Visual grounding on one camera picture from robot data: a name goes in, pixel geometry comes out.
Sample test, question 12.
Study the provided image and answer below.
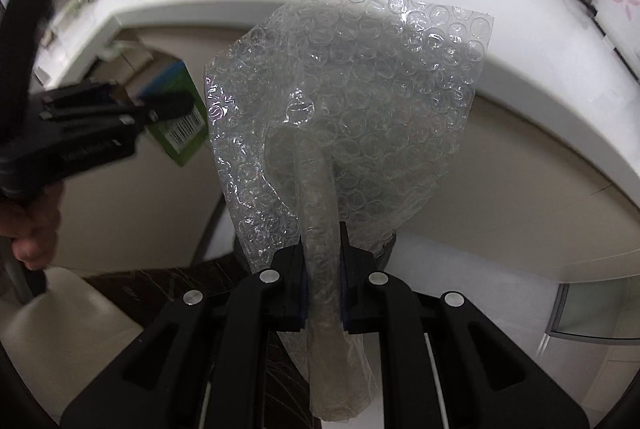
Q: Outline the clear bubble wrap sheet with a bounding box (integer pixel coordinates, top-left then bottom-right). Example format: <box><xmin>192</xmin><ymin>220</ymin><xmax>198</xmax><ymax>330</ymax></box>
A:
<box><xmin>204</xmin><ymin>0</ymin><xmax>496</xmax><ymax>424</ymax></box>

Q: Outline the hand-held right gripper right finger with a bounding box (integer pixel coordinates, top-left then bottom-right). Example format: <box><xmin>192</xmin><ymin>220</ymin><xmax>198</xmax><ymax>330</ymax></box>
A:
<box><xmin>340</xmin><ymin>221</ymin><xmax>591</xmax><ymax>429</ymax></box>

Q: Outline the person's left hand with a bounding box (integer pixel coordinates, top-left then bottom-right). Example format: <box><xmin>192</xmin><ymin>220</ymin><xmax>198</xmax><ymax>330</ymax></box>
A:
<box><xmin>0</xmin><ymin>181</ymin><xmax>65</xmax><ymax>272</ymax></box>

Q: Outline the green carton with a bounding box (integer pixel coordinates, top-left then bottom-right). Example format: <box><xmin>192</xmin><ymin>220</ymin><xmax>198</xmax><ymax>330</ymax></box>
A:
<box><xmin>137</xmin><ymin>61</ymin><xmax>210</xmax><ymax>167</ymax></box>

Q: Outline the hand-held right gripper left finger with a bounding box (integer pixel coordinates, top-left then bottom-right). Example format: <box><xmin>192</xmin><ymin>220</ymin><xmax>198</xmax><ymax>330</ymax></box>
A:
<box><xmin>60</xmin><ymin>224</ymin><xmax>307</xmax><ymax>429</ymax></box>

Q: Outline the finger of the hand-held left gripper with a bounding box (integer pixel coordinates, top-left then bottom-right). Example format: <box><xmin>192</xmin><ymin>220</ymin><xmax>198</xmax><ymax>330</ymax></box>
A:
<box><xmin>50</xmin><ymin>90</ymin><xmax>194</xmax><ymax>130</ymax></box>
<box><xmin>39</xmin><ymin>80</ymin><xmax>125</xmax><ymax>110</ymax></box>

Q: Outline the black power cable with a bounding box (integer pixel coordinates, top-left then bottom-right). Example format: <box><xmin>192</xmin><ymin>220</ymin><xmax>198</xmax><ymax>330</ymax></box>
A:
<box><xmin>564</xmin><ymin>0</ymin><xmax>598</xmax><ymax>17</ymax></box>

